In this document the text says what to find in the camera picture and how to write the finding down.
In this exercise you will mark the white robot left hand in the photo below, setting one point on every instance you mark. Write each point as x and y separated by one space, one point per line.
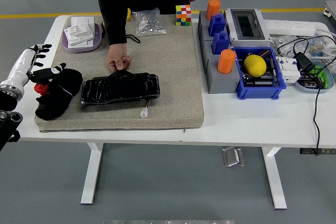
18 64

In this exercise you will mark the person's right hand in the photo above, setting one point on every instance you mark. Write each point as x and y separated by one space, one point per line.
118 56

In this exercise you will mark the black glossy panel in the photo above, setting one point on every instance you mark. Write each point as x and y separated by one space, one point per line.
118 89

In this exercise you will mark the black rag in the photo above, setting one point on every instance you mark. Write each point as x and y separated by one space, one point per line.
60 90

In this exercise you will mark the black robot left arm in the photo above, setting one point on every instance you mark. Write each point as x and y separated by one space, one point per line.
8 124

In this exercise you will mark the person's right forearm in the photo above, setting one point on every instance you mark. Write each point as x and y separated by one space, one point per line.
115 30

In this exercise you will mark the orange cylinder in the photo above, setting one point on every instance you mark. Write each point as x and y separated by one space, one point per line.
213 9
226 61

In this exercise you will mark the purple tray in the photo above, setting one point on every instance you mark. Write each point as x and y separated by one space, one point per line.
97 39

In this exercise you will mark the colourful puzzle cube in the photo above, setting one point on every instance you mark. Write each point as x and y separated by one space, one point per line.
183 15

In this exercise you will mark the yellow tape measure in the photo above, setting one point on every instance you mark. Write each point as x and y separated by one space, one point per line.
103 24

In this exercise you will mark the grey base block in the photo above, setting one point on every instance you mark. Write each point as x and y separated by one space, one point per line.
220 83
203 27

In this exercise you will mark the blue block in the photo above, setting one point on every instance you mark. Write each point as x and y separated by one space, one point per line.
220 43
217 26

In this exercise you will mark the yellow plastic item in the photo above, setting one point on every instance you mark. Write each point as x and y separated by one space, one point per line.
128 14

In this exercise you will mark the clear bag of screws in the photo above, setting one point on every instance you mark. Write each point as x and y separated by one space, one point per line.
148 23

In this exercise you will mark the grey-brown mat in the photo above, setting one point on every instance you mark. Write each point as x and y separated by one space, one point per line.
170 77

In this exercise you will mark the grey electrical distribution box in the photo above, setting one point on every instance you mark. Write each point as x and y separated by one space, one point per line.
246 24

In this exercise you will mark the brown capacitor cylinder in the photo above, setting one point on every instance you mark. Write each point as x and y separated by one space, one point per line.
265 53

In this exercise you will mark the yellow lemon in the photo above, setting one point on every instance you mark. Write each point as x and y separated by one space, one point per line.
255 65

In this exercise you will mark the clear bag of white parts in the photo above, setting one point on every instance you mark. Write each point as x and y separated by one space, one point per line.
278 43

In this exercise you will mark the white power strip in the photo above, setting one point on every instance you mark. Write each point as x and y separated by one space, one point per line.
288 26

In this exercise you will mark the dark circuit board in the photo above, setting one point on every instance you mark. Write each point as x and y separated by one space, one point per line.
262 81
309 82

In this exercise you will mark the blue plastic bin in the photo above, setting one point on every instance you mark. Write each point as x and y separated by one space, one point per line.
257 93

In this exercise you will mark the white table leg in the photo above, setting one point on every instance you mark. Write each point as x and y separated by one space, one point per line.
92 174
275 179

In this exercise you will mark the white circuit breaker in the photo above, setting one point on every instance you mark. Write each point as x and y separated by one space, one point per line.
287 72

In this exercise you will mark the black power adapter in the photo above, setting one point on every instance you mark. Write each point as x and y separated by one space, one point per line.
304 62

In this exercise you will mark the clear bag of blue parts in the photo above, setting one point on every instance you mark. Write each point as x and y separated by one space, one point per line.
317 45

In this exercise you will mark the white cart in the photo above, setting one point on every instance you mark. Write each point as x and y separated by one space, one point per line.
331 7

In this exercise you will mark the green plastic part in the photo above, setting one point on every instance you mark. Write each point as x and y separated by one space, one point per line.
319 70

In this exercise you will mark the light blue tray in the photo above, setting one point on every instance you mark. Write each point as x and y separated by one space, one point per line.
309 89

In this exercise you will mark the black table control box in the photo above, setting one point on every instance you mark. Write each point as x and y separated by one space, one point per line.
307 151

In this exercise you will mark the white switch plate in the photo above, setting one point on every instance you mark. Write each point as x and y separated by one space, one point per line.
82 20
78 33
78 43

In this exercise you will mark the silver metal bracket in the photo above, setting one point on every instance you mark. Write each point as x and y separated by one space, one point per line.
232 157

